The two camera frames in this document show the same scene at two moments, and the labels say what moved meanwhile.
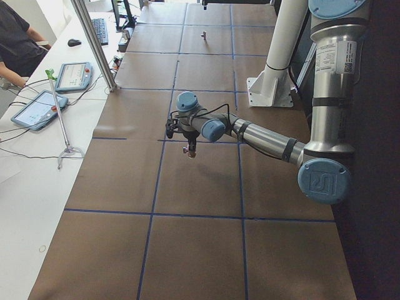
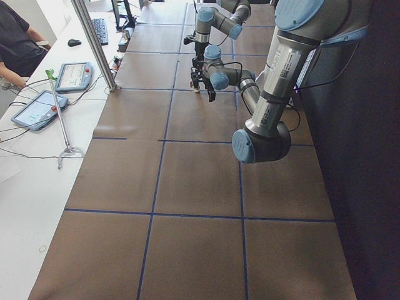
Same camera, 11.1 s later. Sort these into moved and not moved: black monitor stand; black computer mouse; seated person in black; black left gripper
Moved: black left gripper
Not moved: black computer mouse; black monitor stand; seated person in black
